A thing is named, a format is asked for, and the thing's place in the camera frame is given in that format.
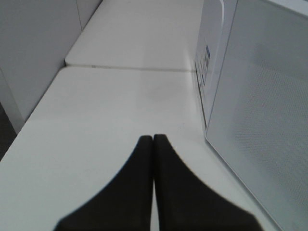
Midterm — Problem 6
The white microwave door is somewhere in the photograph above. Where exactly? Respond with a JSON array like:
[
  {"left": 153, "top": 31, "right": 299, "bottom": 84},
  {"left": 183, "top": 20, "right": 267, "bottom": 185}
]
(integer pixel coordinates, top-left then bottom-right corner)
[{"left": 206, "top": 0, "right": 308, "bottom": 231}]

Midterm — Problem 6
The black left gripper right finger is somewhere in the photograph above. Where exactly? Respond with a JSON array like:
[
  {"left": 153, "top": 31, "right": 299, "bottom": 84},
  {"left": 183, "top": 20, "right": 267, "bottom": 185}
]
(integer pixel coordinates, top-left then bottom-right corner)
[{"left": 153, "top": 134, "right": 262, "bottom": 231}]

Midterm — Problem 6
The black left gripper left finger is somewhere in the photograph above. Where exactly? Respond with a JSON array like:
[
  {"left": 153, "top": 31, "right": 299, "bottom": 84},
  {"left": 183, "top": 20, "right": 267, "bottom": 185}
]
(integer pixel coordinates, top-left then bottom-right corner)
[{"left": 55, "top": 135, "right": 153, "bottom": 231}]

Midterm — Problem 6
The white microwave oven body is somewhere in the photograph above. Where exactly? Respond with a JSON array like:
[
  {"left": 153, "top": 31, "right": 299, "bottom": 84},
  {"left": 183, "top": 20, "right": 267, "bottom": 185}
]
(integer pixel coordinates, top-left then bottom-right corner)
[{"left": 194, "top": 0, "right": 238, "bottom": 126}]

